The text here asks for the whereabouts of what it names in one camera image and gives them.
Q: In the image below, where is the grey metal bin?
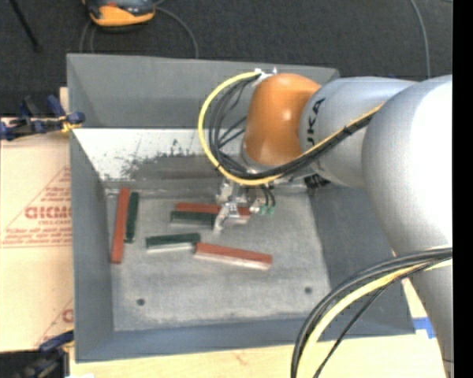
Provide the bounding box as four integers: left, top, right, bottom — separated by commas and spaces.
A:
65, 53, 415, 362

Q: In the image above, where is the brown cardboard board, red print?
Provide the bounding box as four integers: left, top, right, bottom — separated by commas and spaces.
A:
0, 116, 76, 354

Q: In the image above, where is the dark green flat block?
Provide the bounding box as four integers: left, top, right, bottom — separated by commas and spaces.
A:
123, 191, 140, 245
169, 209, 218, 229
144, 232, 203, 254

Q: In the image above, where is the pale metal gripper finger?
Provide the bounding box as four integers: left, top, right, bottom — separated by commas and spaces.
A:
216, 181, 233, 208
212, 203, 242, 235

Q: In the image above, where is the black cylinder on white bracket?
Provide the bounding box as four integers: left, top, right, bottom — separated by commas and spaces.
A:
304, 173, 329, 191

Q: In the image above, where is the red-brown flat block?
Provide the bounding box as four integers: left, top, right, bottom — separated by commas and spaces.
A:
175, 202, 254, 217
110, 187, 132, 265
192, 242, 274, 272

